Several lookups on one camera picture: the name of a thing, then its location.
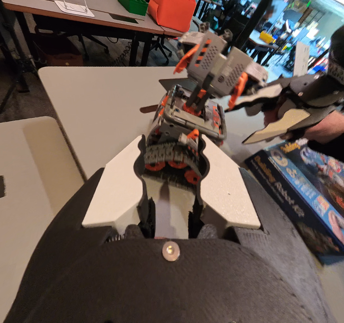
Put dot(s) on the tracked building-block toy robot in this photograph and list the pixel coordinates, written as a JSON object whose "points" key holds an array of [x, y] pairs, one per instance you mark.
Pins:
{"points": [[209, 70]]}

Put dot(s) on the black pole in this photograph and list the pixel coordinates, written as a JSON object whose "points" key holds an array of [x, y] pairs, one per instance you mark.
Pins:
{"points": [[258, 11]]}

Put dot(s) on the grey desk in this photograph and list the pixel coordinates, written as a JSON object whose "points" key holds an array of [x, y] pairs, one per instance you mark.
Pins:
{"points": [[97, 102]]}

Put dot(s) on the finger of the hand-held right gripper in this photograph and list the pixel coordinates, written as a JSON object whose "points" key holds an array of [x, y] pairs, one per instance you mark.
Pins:
{"points": [[258, 98], [279, 125]]}

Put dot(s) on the yellow plastic bin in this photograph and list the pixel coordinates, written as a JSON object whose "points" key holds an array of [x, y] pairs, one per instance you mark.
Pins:
{"points": [[267, 36]]}

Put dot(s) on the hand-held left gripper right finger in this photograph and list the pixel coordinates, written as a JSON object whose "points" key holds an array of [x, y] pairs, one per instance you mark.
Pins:
{"points": [[228, 199]]}

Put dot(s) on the person's right forearm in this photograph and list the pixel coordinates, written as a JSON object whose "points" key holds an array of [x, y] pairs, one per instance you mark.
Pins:
{"points": [[328, 150]]}

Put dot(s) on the person's right hand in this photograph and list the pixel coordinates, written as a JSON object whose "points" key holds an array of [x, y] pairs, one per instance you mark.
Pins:
{"points": [[329, 129]]}

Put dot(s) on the blue robot kit box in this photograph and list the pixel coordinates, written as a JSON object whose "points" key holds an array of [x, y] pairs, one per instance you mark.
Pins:
{"points": [[306, 194]]}

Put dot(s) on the green plastic bin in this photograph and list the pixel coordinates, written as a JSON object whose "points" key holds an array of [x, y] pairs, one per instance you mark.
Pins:
{"points": [[131, 1]]}

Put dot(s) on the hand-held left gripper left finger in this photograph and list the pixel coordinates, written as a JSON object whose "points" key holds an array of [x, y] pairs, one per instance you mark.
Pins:
{"points": [[110, 199]]}

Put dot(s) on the orange plastic bin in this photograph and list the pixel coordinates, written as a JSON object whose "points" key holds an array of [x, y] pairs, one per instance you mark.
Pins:
{"points": [[172, 5]]}

